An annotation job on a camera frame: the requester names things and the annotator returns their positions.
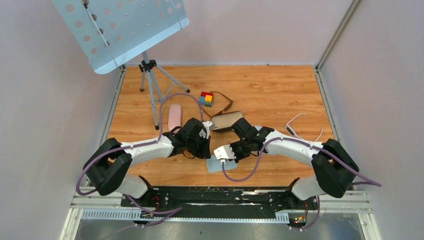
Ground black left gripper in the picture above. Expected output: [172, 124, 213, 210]
[186, 133, 212, 159]

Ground black glasses case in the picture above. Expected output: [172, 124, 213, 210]
[211, 111, 244, 132]

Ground blue cleaning cloth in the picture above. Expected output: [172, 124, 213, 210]
[205, 158, 238, 173]

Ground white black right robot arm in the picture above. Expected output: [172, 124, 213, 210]
[229, 117, 359, 209]

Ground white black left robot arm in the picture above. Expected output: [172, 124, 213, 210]
[83, 118, 215, 207]

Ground pink glasses case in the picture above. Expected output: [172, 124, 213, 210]
[167, 104, 183, 131]

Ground colourful toy brick cube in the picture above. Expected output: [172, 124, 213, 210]
[198, 91, 214, 107]

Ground perforated music stand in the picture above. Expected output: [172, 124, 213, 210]
[53, 0, 190, 113]

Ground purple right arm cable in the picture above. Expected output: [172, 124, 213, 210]
[221, 136, 382, 231]

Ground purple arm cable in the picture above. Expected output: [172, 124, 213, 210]
[221, 136, 382, 231]
[75, 92, 205, 233]

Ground white frame sunglasses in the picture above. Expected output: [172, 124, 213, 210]
[284, 113, 307, 140]

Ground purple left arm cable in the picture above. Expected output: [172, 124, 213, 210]
[75, 92, 205, 233]

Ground brown frame sunglasses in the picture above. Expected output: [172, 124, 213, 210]
[201, 91, 234, 118]

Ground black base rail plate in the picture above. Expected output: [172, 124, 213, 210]
[121, 186, 319, 226]

